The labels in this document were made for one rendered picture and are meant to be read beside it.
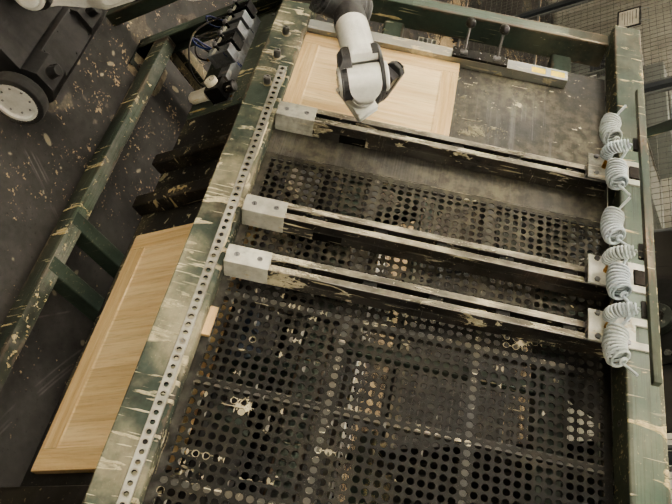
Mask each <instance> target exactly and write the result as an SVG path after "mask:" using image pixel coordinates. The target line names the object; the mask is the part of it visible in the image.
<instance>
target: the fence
mask: <svg viewBox="0 0 672 504"><path fill-rule="evenodd" d="M307 32H310V33H314V34H319V35H324V36H329V37H334V38H337V35H336V31H335V26H334V24H333V23H328V22H323V21H318V20H314V19H310V21H309V23H308V26H307ZM371 34H372V38H373V41H374V42H375V43H378V44H379V45H380V47H382V48H387V49H392V50H397V51H402V52H407V53H411V54H416V55H421V56H426V57H431V58H436V59H441V60H445V61H450V62H455V63H460V68H465V69H470V70H475V71H479V72H484V73H489V74H494V75H499V76H504V77H509V78H513V79H518V80H523V81H528V82H533V83H538V84H542V85H547V86H552V87H557V88H562V89H564V88H565V85H566V83H567V81H568V72H567V71H562V70H557V69H552V68H547V67H542V66H537V65H532V64H528V63H523V62H518V61H513V60H508V64H507V68H505V67H500V66H495V65H491V64H486V63H481V62H476V61H471V60H466V59H461V58H457V57H452V52H453V48H450V47H445V46H440V45H435V44H430V43H425V42H421V41H416V40H411V39H406V38H401V37H396V36H391V35H387V34H382V33H377V32H372V31H371ZM532 66H533V67H538V68H543V69H546V73H545V74H541V73H537V72H532ZM551 70H552V71H557V72H562V73H565V78H561V77H556V76H551Z"/></svg>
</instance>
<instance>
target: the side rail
mask: <svg viewBox="0 0 672 504"><path fill-rule="evenodd" d="M372 2H373V11H372V15H371V18H370V20H369V21H374V22H379V23H384V22H385V21H386V20H390V21H395V22H400V23H404V25H405V27H404V28H408V29H413V30H418V31H423V32H428V33H433V34H437V35H442V36H447V37H452V38H457V39H462V40H466V36H467V32H468V27H467V26H466V20H467V19H468V18H470V17H473V18H475V19H476V22H477V24H476V26H475V27H474V28H471V31H470V36H469V40H468V41H472V42H476V43H481V44H486V45H491V46H496V47H499V44H500V40H501V36H502V34H500V32H499V28H500V26H501V25H503V24H507V25H508V26H509V27H510V32H509V33H508V34H507V35H505V36H504V40H503V43H502V47H501V48H506V49H511V50H515V51H520V52H525V53H530V54H535V55H540V56H545V57H551V55H552V54H556V55H561V56H566V57H570V58H571V62H574V63H579V64H584V65H589V66H593V67H599V65H600V63H601V61H602V59H603V57H604V55H605V54H604V53H605V51H606V48H607V46H609V44H608V35H603V34H598V33H593V32H588V31H583V30H578V29H573V28H568V27H563V26H558V25H554V24H549V23H544V22H539V21H534V20H529V19H524V18H519V17H514V16H509V15H504V14H499V13H495V12H490V11H485V10H480V9H475V8H470V7H465V6H460V5H455V4H450V3H445V2H440V1H436V0H372Z"/></svg>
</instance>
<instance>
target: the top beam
mask: <svg viewBox="0 0 672 504"><path fill-rule="evenodd" d="M605 77H606V113H609V112H611V113H615V114H616V113H617V112H618V111H619V110H620V109H621V108H622V107H623V106H624V105H627V107H626V108H625V109H624V110H623V111H622V112H621V113H620V114H619V115H618V116H619V117H620V118H621V123H622V125H621V127H620V130H621V131H622V134H623V136H622V140H623V144H624V139H626V145H627V139H629V144H630V143H632V144H633V142H632V140H633V138H637V123H636V105H635V92H636V90H637V88H638V89H643V94H644V80H643V65H642V50H641V35H640V30H637V29H632V28H627V27H622V26H617V25H615V26H614V27H613V29H612V31H611V33H610V44H609V48H608V50H607V52H606V54H605ZM623 160H626V161H631V162H636V163H639V159H638V152H635V151H633V146H631V149H629V151H628V152H627V154H626V155H625V156H624V158H623ZM624 188H625V189H626V190H627V191H628V192H629V193H630V194H631V196H628V195H627V194H626V193H625V192H624V191H623V190H622V189H620V190H611V189H610V188H609V187H608V207H609V206H614V207H617V208H618V207H619V206H620V205H621V204H622V203H623V202H624V201H625V200H626V199H627V198H628V197H630V198H631V199H630V200H629V201H628V202H627V203H626V204H625V205H624V206H623V207H622V208H621V209H620V210H622V211H623V212H624V215H625V216H624V217H625V221H624V223H623V227H624V229H625V231H626V236H625V238H624V239H623V240H622V241H623V242H625V243H627V244H628V245H630V246H632V245H634V250H635V249H637V251H638V244H639V243H640V244H643V232H642V214H641V196H640V188H639V187H634V186H630V185H626V187H624ZM651 217H652V202H651ZM652 232H653V217H652ZM653 248H654V263H655V278H656V294H657V309H658V325H659V340H660V355H661V371H662V384H661V385H660V386H659V387H656V386H652V385H651V378H650V359H649V353H645V352H640V351H635V350H632V349H629V351H630V353H631V357H630V359H629V360H628V361H627V363H626V365H628V366H629V367H630V368H631V369H633V370H634V371H635V372H636V373H638V374H639V376H638V377H636V376H635V375H634V374H633V373H631V372H630V371H629V370H628V369H626V368H625V367H624V366H622V367H619V368H615V367H612V409H613V457H614V504H671V490H670V475H669V459H668V444H667V429H666V414H665V399H664V384H663V368H662V353H661V338H660V323H659V308H658V293H657V277H656V262H655V247H654V232H653ZM626 298H627V299H628V300H629V301H630V302H633V305H634V303H636V305H637V307H640V309H641V304H640V302H641V301H646V295H642V294H637V293H633V292H631V294H630V295H629V296H627V297H626ZM635 327H636V326H635ZM636 342H638V343H643V344H648V345H649V341H648V329H645V328H641V327H636Z"/></svg>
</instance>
